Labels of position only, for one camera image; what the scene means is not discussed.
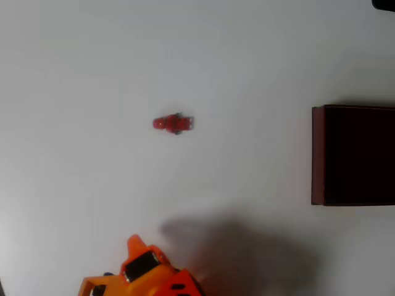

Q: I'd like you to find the small red toy figure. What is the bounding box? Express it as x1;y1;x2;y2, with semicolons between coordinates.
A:
152;112;195;136

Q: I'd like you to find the orange camera mount bracket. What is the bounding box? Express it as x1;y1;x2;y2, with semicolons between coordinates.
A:
77;275;109;296

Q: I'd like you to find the black object at corner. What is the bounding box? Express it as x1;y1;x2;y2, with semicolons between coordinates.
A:
371;0;395;13

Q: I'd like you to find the dark brown open box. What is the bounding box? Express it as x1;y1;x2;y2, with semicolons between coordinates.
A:
310;104;395;207

